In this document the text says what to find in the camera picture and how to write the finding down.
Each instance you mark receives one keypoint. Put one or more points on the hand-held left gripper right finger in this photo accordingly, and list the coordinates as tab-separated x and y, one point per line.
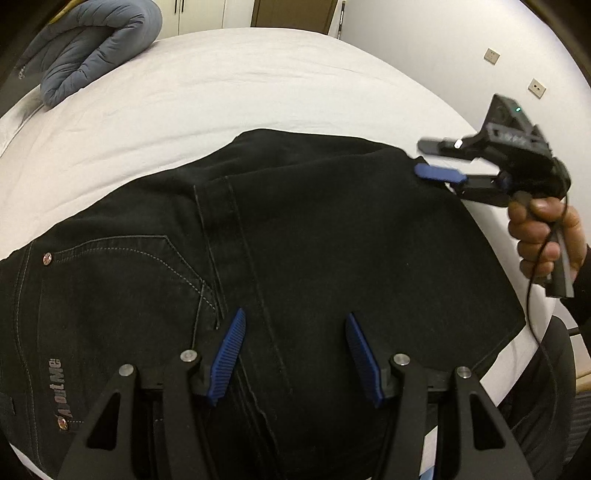
362	355

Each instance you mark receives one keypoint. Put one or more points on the person's leg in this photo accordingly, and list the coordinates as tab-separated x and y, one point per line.
540	415

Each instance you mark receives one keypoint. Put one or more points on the brown door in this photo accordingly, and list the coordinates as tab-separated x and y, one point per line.
295	14

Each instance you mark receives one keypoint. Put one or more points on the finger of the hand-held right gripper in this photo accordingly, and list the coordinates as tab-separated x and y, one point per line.
438	172
450	145

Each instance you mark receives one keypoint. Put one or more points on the beige wall socket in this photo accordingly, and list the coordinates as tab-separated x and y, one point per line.
491	55
537	88

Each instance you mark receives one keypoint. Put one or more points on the folded blue duvet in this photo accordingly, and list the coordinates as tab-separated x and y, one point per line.
87	46

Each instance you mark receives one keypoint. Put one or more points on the white bed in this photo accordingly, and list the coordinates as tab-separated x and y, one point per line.
277	83

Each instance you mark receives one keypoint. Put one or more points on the white wardrobe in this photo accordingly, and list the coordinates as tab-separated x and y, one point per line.
203	11

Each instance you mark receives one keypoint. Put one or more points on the person's right hand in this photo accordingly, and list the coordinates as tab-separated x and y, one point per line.
535	226

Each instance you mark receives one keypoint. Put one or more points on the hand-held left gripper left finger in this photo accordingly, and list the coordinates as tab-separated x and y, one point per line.
228	355

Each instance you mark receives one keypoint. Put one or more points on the black pants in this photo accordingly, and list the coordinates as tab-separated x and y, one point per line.
300	240

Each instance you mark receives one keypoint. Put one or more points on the metal pole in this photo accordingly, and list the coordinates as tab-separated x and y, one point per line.
341	18

